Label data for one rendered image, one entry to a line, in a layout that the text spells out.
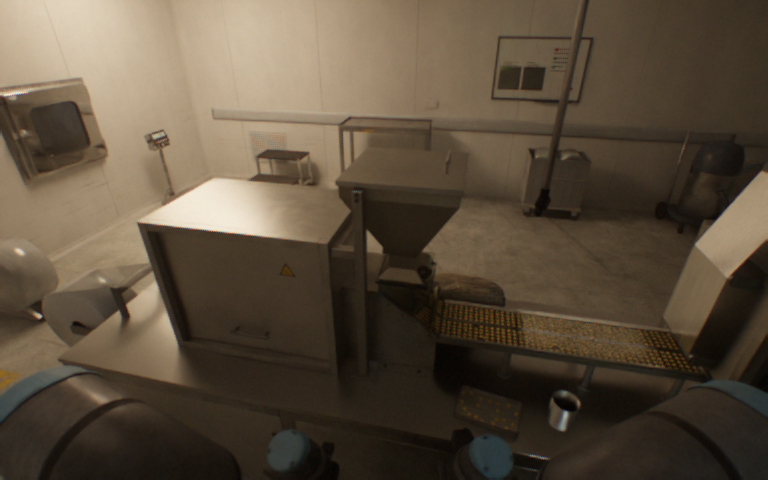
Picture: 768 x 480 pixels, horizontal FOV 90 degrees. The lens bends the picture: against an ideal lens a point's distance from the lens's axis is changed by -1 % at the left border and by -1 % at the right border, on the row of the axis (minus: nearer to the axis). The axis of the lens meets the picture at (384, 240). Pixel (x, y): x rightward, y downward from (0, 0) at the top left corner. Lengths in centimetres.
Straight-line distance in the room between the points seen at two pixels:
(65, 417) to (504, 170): 487
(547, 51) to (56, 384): 474
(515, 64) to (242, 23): 324
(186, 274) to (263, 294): 29
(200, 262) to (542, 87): 416
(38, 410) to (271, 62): 512
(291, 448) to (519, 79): 441
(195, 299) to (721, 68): 510
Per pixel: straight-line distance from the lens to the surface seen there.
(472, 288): 161
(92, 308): 219
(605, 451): 48
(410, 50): 490
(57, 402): 54
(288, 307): 139
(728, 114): 553
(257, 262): 134
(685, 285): 157
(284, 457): 100
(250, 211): 142
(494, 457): 100
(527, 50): 485
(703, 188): 504
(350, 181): 109
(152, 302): 207
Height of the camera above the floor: 189
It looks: 29 degrees down
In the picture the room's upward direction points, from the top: straight up
